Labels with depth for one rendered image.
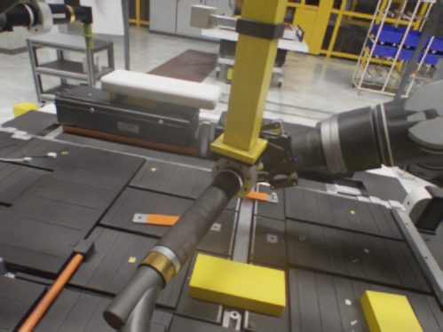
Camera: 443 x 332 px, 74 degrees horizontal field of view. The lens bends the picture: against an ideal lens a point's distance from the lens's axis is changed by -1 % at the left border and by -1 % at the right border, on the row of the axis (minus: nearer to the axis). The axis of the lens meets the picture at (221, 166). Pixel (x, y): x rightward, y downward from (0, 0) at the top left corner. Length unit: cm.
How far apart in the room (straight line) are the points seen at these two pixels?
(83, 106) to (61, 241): 49
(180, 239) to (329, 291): 32
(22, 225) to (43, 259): 11
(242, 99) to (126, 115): 53
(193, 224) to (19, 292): 30
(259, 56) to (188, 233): 27
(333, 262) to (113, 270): 43
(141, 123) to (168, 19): 888
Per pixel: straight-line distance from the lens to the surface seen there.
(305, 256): 65
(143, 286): 36
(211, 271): 55
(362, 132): 51
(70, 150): 93
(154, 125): 92
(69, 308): 55
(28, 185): 81
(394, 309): 61
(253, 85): 47
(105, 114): 97
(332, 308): 59
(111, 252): 61
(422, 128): 51
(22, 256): 63
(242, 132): 49
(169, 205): 70
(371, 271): 70
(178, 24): 967
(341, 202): 85
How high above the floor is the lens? 145
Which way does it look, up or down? 31 degrees down
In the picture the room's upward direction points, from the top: 9 degrees clockwise
